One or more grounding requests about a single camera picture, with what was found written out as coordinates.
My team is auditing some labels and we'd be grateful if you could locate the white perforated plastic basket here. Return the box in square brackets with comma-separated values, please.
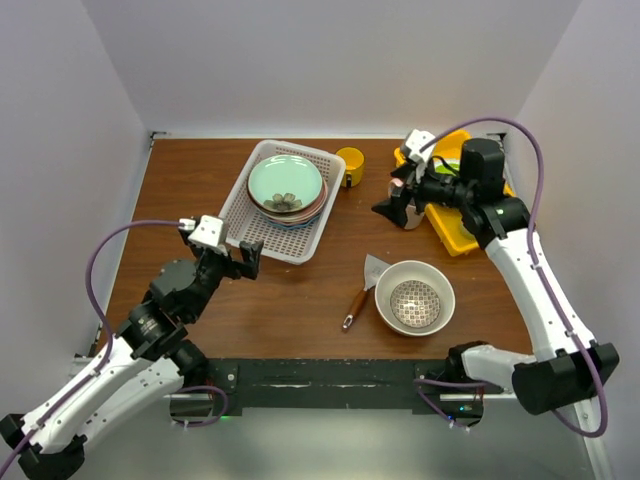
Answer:
[220, 139, 346, 265]

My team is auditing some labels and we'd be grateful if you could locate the small brown patterned bowl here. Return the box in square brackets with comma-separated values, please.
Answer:
[390, 280, 441, 328]

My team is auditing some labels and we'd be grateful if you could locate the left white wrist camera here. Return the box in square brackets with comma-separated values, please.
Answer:
[178, 215, 227, 249]

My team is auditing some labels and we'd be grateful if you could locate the pink and cream plate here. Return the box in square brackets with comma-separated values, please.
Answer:
[252, 182, 328, 218]

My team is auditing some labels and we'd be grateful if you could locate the pink mug purple interior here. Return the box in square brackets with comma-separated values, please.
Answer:
[387, 178, 424, 230]

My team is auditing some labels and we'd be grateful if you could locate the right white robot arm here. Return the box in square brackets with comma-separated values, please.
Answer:
[372, 133, 619, 415]

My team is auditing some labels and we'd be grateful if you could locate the dark red rimmed plate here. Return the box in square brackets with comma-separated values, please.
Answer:
[249, 188, 326, 214]

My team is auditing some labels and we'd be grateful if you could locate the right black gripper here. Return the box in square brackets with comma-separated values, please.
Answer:
[372, 155, 474, 228]

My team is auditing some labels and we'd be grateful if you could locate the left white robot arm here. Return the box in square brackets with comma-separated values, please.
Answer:
[1, 225, 263, 479]

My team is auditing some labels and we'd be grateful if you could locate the mint green flower plate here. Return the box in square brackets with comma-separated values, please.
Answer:
[247, 154, 324, 203]

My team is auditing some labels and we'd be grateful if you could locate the pink polka dot plate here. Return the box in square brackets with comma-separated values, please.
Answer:
[259, 210, 322, 226]

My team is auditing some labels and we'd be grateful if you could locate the wooden handle metal scraper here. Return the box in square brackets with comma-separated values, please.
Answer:
[341, 254, 389, 333]

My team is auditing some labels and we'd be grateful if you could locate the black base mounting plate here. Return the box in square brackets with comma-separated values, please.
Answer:
[148, 357, 504, 434]

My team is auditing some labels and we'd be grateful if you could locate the white bowl patterned inside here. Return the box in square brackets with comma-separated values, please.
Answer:
[374, 260, 456, 337]

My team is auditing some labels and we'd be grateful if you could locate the yellow plastic tray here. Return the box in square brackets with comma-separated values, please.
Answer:
[393, 129, 516, 257]

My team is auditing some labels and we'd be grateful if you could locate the yellow mug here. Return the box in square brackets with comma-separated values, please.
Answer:
[336, 147, 365, 188]

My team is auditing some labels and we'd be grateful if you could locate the green plate white rim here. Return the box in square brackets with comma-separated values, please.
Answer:
[434, 160, 460, 176]

